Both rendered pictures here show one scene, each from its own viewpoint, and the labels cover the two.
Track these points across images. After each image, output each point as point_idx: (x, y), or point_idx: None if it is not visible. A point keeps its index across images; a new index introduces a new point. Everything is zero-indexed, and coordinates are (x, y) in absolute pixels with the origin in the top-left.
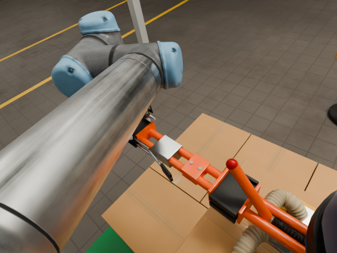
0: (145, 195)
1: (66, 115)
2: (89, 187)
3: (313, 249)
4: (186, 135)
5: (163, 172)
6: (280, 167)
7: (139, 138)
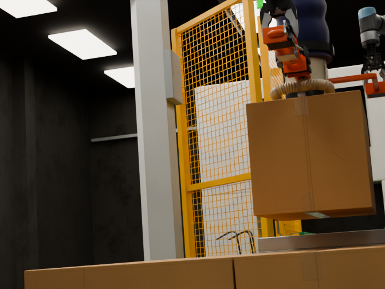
0: (298, 252)
1: None
2: None
3: (314, 43)
4: (112, 264)
5: (305, 54)
6: (149, 261)
7: None
